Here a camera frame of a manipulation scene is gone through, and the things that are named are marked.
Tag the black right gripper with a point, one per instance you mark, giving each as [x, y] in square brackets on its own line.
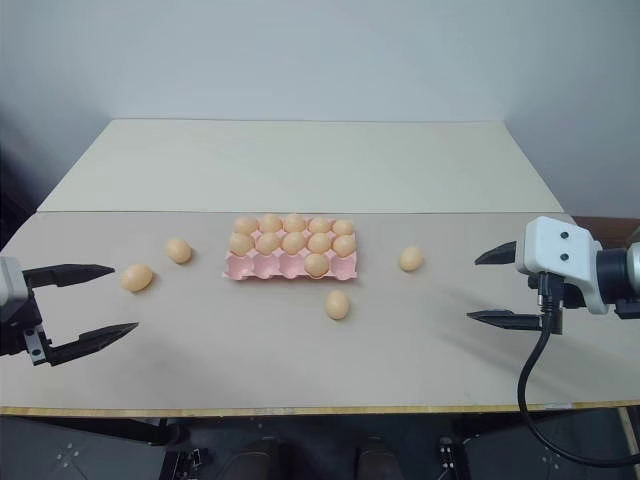
[575, 295]

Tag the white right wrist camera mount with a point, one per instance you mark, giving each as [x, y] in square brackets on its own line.
[560, 245]

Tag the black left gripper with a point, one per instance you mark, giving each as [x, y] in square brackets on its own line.
[20, 320]

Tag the pink egg tray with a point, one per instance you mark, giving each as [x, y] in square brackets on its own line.
[250, 267]

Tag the brown wooden furniture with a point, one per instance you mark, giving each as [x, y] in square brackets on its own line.
[610, 230]

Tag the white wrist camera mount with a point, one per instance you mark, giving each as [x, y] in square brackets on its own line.
[10, 280]
[560, 245]

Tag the tan egg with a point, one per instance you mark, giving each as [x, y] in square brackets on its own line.
[295, 222]
[344, 245]
[320, 225]
[343, 227]
[136, 278]
[241, 244]
[411, 258]
[316, 264]
[244, 225]
[268, 242]
[337, 304]
[319, 243]
[294, 242]
[178, 250]
[270, 222]

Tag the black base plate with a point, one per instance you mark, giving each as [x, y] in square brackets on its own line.
[75, 447]
[500, 450]

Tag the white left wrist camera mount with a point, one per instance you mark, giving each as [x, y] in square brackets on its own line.
[10, 280]

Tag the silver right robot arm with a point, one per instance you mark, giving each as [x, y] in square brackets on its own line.
[620, 272]

